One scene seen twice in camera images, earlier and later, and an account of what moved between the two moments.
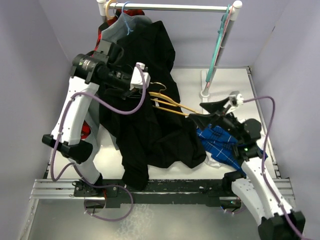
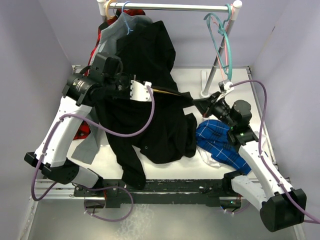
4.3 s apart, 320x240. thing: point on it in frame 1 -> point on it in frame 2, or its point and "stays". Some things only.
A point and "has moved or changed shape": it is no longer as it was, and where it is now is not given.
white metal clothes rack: [233, 10] stays
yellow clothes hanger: [187, 111] -> [160, 91]
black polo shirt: [153, 137] has moved or changed shape
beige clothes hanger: [109, 17] stays
